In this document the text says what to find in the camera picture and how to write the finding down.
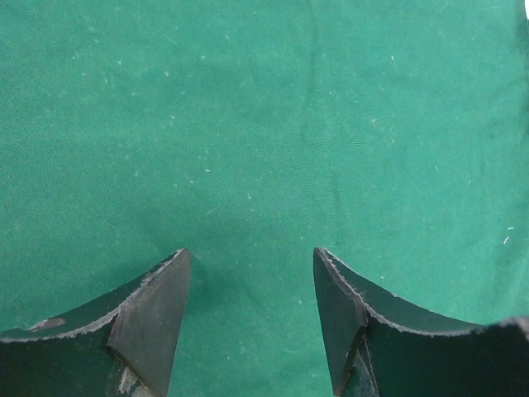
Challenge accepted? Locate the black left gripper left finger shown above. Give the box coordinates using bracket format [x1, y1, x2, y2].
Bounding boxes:
[1, 249, 191, 396]

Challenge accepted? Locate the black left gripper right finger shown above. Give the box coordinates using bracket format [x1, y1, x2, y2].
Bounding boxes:
[313, 247, 528, 396]

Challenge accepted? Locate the green surgical cloth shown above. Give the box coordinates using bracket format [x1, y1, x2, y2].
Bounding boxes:
[1, 1, 528, 396]

